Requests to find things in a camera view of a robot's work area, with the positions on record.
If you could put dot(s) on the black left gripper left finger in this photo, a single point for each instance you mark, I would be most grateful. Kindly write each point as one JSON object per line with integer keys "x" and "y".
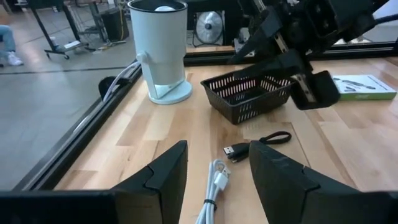
{"x": 155, "y": 193}

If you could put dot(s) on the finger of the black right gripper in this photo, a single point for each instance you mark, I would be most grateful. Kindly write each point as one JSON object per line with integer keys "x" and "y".
{"x": 280, "y": 65}
{"x": 261, "y": 40}

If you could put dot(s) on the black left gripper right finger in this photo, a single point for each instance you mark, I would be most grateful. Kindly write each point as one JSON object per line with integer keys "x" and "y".
{"x": 289, "y": 193}

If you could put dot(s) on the white product box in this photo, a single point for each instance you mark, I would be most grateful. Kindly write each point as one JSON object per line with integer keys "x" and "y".
{"x": 363, "y": 90}

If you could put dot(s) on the black perforated plastic basket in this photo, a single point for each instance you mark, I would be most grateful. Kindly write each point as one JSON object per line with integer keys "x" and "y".
{"x": 245, "y": 105}

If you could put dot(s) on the round floor fan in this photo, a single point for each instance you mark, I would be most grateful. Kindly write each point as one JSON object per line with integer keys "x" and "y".
{"x": 209, "y": 28}

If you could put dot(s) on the white cylindrical desk lamp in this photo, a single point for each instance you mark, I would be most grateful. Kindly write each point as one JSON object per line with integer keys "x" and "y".
{"x": 160, "y": 46}

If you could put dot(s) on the black floor box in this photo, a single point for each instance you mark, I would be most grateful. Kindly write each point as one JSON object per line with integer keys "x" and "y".
{"x": 115, "y": 25}

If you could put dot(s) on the black wheeled stand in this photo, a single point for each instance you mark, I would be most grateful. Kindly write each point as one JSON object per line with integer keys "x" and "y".
{"x": 56, "y": 48}

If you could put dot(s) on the person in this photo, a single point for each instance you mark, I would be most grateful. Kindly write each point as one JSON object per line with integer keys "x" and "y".
{"x": 7, "y": 40}

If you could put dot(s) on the black aluminium table frame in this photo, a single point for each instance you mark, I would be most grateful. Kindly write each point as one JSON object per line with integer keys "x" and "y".
{"x": 84, "y": 130}

